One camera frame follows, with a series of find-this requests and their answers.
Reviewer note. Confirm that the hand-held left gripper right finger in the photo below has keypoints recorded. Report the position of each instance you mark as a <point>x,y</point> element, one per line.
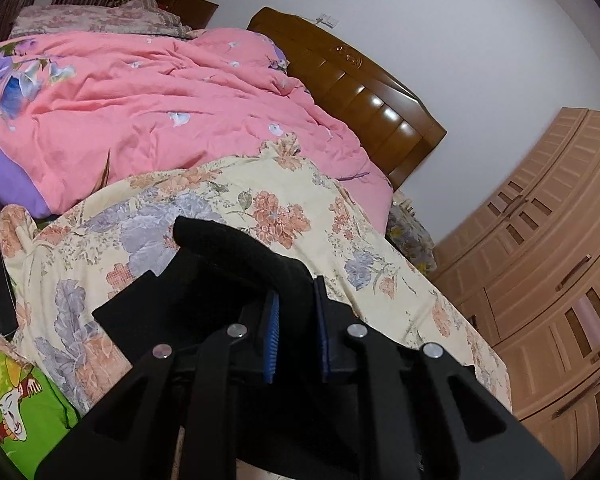
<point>325,342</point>

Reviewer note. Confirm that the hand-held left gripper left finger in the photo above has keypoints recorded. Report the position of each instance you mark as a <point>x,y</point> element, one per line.
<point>272,337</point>

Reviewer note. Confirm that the black pants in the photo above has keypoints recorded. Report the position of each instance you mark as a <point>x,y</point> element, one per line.
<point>240,250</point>

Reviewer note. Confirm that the cream floral bed sheet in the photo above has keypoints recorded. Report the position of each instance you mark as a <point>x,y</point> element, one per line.
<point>260,210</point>

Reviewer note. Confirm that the grey floral pillow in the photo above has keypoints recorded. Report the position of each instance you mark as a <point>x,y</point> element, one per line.
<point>412,240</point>

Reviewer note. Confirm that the light wooden wardrobe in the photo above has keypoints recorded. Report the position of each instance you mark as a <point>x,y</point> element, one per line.
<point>545,260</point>

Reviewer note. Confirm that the wooden headboard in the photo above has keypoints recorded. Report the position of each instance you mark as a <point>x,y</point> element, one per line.
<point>360,85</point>

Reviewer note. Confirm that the pink floral quilt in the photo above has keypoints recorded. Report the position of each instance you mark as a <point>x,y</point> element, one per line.
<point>155,105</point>

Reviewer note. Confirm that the green cartoon print cloth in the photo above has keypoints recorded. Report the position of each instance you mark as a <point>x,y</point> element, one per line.
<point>10,440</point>

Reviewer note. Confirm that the dark wooden cabinet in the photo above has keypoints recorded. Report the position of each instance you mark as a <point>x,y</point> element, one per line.
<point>187,7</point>

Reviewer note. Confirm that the white wall socket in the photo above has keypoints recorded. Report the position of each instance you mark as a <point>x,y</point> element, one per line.
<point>328,20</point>

